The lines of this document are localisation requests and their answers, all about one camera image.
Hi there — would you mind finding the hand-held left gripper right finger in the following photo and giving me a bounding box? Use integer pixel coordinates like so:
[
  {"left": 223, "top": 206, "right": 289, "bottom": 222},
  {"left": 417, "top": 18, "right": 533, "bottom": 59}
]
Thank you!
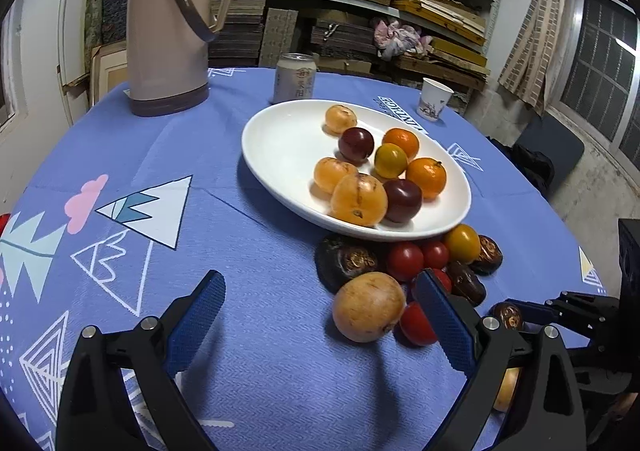
[{"left": 414, "top": 268, "right": 587, "bottom": 451}]

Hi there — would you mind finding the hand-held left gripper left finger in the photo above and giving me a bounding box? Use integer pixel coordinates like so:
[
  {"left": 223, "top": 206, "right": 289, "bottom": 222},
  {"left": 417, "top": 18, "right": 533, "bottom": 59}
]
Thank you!
[{"left": 56, "top": 269, "right": 227, "bottom": 451}]

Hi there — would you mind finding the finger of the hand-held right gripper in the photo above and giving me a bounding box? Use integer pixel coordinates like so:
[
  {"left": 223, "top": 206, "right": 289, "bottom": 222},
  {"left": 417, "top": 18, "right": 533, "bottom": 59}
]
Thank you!
[
  {"left": 522, "top": 292, "right": 623, "bottom": 347},
  {"left": 564, "top": 348, "right": 635, "bottom": 394}
]

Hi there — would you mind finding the red cherry tomato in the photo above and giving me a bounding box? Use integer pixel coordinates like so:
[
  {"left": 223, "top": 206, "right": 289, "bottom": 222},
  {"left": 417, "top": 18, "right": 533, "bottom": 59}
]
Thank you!
[
  {"left": 385, "top": 242, "right": 425, "bottom": 283},
  {"left": 419, "top": 240, "right": 450, "bottom": 270},
  {"left": 398, "top": 302, "right": 440, "bottom": 347},
  {"left": 411, "top": 268, "right": 453, "bottom": 302}
]

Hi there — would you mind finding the yellow loquat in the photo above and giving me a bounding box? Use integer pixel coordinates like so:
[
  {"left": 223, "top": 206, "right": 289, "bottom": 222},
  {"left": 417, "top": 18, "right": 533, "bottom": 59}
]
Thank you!
[
  {"left": 492, "top": 367, "right": 522, "bottom": 413},
  {"left": 313, "top": 157, "right": 358, "bottom": 194},
  {"left": 330, "top": 173, "right": 389, "bottom": 227},
  {"left": 332, "top": 273, "right": 406, "bottom": 343},
  {"left": 325, "top": 104, "right": 358, "bottom": 134}
]

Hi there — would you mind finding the yellow tomato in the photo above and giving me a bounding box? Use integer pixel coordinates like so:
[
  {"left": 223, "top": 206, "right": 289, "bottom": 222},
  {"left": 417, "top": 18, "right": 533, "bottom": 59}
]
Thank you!
[
  {"left": 443, "top": 224, "right": 482, "bottom": 264},
  {"left": 374, "top": 143, "right": 409, "bottom": 179}
]

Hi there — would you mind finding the dark red plum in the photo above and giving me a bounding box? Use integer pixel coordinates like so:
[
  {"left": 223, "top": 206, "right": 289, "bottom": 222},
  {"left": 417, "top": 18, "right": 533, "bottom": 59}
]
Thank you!
[
  {"left": 338, "top": 127, "right": 375, "bottom": 164},
  {"left": 382, "top": 179, "right": 423, "bottom": 224}
]

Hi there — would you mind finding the orange mandarin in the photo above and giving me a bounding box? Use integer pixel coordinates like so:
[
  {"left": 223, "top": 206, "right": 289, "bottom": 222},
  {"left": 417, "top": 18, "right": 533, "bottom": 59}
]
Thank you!
[
  {"left": 405, "top": 157, "right": 447, "bottom": 200},
  {"left": 382, "top": 128, "right": 420, "bottom": 159}
]

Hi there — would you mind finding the white oval plate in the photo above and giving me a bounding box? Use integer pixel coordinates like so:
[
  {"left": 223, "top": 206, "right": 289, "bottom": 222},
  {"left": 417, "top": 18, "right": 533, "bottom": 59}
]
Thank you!
[{"left": 241, "top": 99, "right": 472, "bottom": 242}]

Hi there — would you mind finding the person's right hand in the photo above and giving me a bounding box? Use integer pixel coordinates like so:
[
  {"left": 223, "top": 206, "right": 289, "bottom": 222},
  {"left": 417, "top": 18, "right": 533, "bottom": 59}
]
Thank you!
[{"left": 607, "top": 390, "right": 640, "bottom": 414}]

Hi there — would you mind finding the blue printed tablecloth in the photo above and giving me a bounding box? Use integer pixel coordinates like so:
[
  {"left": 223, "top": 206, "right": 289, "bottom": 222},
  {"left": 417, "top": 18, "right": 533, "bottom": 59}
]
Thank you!
[{"left": 0, "top": 67, "right": 608, "bottom": 451}]

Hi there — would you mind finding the dark blue chair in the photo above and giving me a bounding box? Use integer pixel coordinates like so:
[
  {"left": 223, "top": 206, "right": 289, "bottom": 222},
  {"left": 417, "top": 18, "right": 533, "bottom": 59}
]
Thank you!
[{"left": 515, "top": 111, "right": 586, "bottom": 172}]

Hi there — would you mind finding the black cloth pile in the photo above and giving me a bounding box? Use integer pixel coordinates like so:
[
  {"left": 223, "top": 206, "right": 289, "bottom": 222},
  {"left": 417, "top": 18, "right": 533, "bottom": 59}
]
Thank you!
[{"left": 487, "top": 136, "right": 556, "bottom": 196}]

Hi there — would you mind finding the window with metal grid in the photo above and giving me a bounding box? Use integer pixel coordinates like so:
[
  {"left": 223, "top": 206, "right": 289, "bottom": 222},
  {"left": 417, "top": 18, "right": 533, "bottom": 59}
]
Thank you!
[{"left": 557, "top": 0, "right": 640, "bottom": 166}]

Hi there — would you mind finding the white paper cup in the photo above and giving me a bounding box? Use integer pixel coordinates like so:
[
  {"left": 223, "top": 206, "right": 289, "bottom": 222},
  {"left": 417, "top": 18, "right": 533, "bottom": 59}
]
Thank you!
[{"left": 416, "top": 77, "right": 454, "bottom": 122}]

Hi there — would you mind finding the brick pattern curtain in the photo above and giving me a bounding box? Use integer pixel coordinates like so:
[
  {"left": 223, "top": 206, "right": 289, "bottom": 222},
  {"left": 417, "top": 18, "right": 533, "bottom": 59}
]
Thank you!
[{"left": 498, "top": 0, "right": 573, "bottom": 112}]

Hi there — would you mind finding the silver drink can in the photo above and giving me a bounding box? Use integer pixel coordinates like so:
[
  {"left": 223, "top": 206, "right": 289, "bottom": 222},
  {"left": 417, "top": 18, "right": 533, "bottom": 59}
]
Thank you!
[{"left": 273, "top": 52, "right": 317, "bottom": 105}]

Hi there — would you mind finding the beige framed panel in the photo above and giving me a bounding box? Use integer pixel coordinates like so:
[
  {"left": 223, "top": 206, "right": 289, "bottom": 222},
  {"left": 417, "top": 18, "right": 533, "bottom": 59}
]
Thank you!
[{"left": 90, "top": 42, "right": 130, "bottom": 106}]

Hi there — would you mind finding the pink cloth bundle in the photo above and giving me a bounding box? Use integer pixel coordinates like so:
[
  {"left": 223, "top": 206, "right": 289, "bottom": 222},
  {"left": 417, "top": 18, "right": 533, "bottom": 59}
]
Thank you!
[{"left": 372, "top": 17, "right": 433, "bottom": 62}]

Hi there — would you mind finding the beige thermos jug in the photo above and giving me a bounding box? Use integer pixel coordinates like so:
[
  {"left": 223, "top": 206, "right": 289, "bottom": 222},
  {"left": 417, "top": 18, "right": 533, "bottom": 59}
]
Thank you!
[{"left": 126, "top": 0, "right": 243, "bottom": 118}]

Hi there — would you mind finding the white framed window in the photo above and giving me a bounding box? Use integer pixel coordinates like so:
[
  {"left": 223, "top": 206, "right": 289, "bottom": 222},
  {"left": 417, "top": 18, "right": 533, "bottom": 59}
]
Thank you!
[{"left": 0, "top": 1, "right": 28, "bottom": 132}]

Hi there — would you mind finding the white door panel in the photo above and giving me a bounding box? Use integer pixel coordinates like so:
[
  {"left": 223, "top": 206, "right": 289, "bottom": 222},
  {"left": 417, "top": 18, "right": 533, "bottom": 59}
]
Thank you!
[{"left": 57, "top": 0, "right": 91, "bottom": 126}]

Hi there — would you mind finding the grey stone slab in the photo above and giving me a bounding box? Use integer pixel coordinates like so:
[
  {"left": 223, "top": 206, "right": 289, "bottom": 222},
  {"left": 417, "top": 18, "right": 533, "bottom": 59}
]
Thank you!
[{"left": 84, "top": 0, "right": 108, "bottom": 52}]

